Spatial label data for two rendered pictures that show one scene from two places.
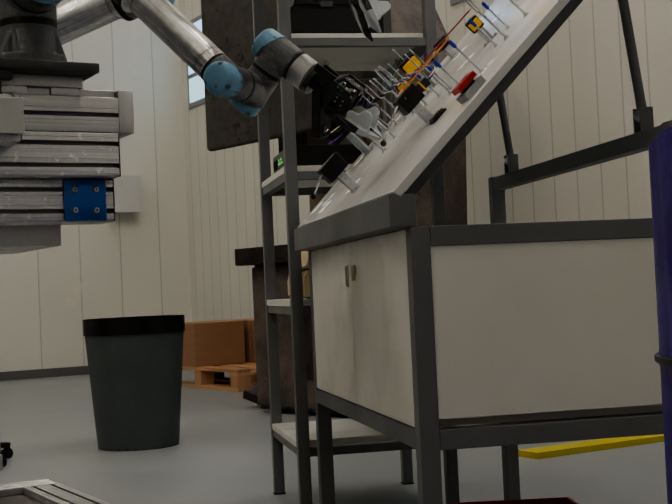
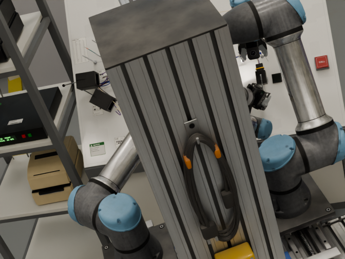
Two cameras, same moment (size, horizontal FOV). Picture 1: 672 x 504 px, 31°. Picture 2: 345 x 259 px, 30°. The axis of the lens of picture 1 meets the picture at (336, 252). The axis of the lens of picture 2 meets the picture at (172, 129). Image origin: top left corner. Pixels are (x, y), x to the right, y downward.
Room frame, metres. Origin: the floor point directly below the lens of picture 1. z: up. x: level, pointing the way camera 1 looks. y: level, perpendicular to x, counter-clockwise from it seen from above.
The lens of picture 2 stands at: (2.02, 2.04, 2.60)
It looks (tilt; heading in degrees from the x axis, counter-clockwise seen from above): 35 degrees down; 297
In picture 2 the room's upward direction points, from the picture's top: 19 degrees counter-clockwise
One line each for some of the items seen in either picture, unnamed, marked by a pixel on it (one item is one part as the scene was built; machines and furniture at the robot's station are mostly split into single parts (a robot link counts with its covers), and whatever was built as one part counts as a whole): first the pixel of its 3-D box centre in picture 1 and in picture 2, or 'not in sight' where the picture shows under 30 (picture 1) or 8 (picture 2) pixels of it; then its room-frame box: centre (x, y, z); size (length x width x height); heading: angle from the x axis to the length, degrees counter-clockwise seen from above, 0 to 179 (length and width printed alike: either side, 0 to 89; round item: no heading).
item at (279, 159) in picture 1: (330, 161); (18, 117); (3.80, 0.00, 1.09); 0.35 x 0.33 x 0.07; 11
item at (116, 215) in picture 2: not in sight; (121, 219); (2.88, 0.85, 1.33); 0.13 x 0.12 x 0.14; 158
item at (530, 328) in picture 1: (473, 316); not in sight; (2.98, -0.34, 0.60); 1.17 x 0.58 x 0.40; 11
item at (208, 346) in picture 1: (248, 351); not in sight; (9.18, 0.70, 0.24); 1.33 x 0.91 x 0.48; 30
